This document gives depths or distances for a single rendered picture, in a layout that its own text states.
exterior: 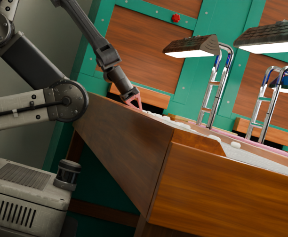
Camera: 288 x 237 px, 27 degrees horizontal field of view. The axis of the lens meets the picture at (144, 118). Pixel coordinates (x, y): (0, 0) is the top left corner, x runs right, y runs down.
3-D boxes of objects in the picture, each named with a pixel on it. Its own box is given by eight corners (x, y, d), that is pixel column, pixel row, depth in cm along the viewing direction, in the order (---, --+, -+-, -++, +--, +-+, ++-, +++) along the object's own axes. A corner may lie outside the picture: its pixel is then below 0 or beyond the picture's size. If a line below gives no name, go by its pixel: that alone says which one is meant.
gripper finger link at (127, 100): (145, 106, 240) (133, 87, 239) (149, 107, 233) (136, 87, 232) (132, 115, 240) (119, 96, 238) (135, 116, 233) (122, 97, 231)
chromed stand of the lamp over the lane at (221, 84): (164, 138, 239) (196, 33, 238) (153, 133, 259) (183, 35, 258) (206, 151, 243) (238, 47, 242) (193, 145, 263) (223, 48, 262)
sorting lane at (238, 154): (224, 166, 114) (227, 156, 114) (103, 105, 291) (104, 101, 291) (357, 205, 121) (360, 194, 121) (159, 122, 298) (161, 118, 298)
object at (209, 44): (199, 49, 218) (205, 30, 218) (161, 52, 279) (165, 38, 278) (219, 55, 219) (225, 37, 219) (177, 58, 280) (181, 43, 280)
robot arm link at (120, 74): (107, 70, 228) (119, 62, 230) (103, 71, 235) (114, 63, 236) (117, 84, 229) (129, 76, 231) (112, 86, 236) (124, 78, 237)
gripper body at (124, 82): (134, 90, 239) (124, 74, 238) (139, 90, 229) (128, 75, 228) (121, 98, 238) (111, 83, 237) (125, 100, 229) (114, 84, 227)
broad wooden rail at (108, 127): (145, 220, 112) (173, 127, 112) (71, 125, 289) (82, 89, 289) (203, 235, 115) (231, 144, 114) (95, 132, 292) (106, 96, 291)
